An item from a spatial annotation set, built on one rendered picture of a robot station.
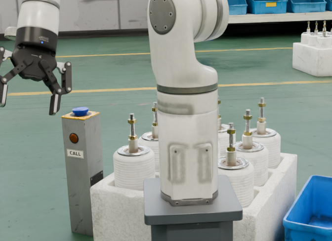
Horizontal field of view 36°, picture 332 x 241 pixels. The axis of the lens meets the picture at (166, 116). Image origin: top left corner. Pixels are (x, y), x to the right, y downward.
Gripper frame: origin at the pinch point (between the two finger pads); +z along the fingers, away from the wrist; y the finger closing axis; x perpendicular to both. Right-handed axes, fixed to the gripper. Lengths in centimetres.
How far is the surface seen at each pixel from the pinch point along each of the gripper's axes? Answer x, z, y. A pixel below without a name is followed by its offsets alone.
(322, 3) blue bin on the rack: 267, -224, 374
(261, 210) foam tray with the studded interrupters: -11, 15, 47
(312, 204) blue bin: 7, 11, 81
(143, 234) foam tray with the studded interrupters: 11.0, 21.5, 31.7
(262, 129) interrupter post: 4, -6, 60
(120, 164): 13.2, 6.6, 25.7
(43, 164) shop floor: 91, 1, 33
